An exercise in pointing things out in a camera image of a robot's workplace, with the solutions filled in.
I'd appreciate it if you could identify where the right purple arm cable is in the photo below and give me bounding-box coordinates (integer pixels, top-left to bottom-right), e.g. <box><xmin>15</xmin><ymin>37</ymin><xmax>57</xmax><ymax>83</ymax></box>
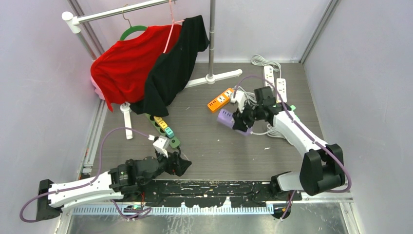
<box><xmin>233</xmin><ymin>75</ymin><xmax>352</xmax><ymax>220</ymax></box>

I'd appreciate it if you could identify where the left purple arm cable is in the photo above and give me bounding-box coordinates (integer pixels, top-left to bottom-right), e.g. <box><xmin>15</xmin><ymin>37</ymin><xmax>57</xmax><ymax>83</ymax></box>
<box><xmin>19</xmin><ymin>127</ymin><xmax>155</xmax><ymax>223</ymax></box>

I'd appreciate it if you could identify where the purple power strip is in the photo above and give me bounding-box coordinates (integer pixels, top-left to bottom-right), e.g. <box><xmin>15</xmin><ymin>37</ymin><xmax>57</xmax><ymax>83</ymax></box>
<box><xmin>217</xmin><ymin>108</ymin><xmax>288</xmax><ymax>139</ymax></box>

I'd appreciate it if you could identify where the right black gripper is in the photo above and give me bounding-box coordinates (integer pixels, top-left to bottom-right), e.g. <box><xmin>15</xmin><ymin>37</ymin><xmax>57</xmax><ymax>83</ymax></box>
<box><xmin>232</xmin><ymin>98</ymin><xmax>263</xmax><ymax>132</ymax></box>

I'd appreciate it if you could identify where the teal plug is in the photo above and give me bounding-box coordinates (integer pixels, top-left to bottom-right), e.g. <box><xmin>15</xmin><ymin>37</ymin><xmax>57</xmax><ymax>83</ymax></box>
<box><xmin>164</xmin><ymin>127</ymin><xmax>175</xmax><ymax>138</ymax></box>

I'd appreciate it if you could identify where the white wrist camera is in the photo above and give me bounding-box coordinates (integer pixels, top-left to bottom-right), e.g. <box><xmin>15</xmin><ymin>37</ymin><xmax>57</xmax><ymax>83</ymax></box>
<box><xmin>230</xmin><ymin>90</ymin><xmax>247</xmax><ymax>113</ymax></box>
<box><xmin>152</xmin><ymin>136</ymin><xmax>170</xmax><ymax>158</ymax></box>

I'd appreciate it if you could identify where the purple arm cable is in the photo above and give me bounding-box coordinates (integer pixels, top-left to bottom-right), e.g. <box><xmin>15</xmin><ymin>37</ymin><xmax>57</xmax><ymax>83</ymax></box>
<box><xmin>233</xmin><ymin>75</ymin><xmax>352</xmax><ymax>220</ymax></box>
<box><xmin>19</xmin><ymin>127</ymin><xmax>155</xmax><ymax>223</ymax></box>

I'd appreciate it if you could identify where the long white power strip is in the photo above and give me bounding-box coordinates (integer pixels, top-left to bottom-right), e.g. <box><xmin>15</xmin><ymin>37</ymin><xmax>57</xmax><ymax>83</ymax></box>
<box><xmin>251</xmin><ymin>55</ymin><xmax>287</xmax><ymax>102</ymax></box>

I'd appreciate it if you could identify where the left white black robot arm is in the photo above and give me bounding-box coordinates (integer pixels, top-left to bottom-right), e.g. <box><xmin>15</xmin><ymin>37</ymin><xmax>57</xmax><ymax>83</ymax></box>
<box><xmin>36</xmin><ymin>152</ymin><xmax>192</xmax><ymax>221</ymax></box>

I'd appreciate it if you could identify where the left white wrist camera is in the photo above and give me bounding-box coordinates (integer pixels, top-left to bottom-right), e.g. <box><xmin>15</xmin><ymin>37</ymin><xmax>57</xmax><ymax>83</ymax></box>
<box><xmin>152</xmin><ymin>136</ymin><xmax>170</xmax><ymax>158</ymax></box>

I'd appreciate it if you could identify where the pink clothes hanger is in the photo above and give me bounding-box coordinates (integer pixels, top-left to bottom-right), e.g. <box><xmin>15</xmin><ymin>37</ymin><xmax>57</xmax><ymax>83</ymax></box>
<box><xmin>163</xmin><ymin>0</ymin><xmax>185</xmax><ymax>54</ymax></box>

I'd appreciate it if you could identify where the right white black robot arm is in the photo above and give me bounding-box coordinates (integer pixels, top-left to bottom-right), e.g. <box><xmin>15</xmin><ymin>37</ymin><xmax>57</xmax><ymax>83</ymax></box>
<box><xmin>230</xmin><ymin>86</ymin><xmax>351</xmax><ymax>200</ymax></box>

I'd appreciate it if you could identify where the black t-shirt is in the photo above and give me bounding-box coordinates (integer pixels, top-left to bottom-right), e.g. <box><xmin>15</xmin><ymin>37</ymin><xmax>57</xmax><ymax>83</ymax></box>
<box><xmin>130</xmin><ymin>15</ymin><xmax>209</xmax><ymax>117</ymax></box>

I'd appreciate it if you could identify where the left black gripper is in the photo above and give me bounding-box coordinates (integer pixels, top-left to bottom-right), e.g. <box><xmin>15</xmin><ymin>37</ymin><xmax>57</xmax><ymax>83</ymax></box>
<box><xmin>141</xmin><ymin>148</ymin><xmax>191</xmax><ymax>185</ymax></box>

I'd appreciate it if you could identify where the orange power strip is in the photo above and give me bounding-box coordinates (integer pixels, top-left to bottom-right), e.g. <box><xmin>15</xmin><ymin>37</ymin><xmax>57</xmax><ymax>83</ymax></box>
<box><xmin>207</xmin><ymin>85</ymin><xmax>259</xmax><ymax>114</ymax></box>

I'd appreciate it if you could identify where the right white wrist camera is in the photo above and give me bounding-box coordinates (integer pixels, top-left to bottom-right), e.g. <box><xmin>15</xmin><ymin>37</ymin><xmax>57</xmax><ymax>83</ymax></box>
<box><xmin>230</xmin><ymin>90</ymin><xmax>247</xmax><ymax>113</ymax></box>

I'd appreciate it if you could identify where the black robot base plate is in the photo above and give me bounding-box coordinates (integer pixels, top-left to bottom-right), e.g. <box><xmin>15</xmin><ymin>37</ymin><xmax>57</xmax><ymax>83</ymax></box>
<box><xmin>111</xmin><ymin>179</ymin><xmax>304</xmax><ymax>221</ymax></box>

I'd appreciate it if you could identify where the red t-shirt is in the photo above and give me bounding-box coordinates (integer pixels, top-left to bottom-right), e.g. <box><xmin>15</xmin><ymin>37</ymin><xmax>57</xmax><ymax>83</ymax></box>
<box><xmin>90</xmin><ymin>25</ymin><xmax>182</xmax><ymax>111</ymax></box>

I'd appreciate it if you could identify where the green clothes hanger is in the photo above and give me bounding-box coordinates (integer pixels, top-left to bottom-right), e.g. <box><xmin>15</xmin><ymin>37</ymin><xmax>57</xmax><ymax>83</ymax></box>
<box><xmin>119</xmin><ymin>10</ymin><xmax>147</xmax><ymax>41</ymax></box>

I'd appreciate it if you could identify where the short white power strip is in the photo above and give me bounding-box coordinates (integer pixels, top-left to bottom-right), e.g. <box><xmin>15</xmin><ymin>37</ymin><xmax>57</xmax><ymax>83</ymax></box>
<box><xmin>263</xmin><ymin>65</ymin><xmax>276</xmax><ymax>90</ymax></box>

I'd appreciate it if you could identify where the dark green power strip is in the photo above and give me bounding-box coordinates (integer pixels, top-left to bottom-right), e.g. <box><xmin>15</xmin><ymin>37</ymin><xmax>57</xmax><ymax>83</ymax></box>
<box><xmin>145</xmin><ymin>114</ymin><xmax>181</xmax><ymax>149</ymax></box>

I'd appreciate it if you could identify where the white metal clothes rack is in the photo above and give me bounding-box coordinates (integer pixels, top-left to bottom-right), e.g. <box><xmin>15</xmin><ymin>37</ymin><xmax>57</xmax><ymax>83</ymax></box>
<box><xmin>61</xmin><ymin>0</ymin><xmax>243</xmax><ymax>140</ymax></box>

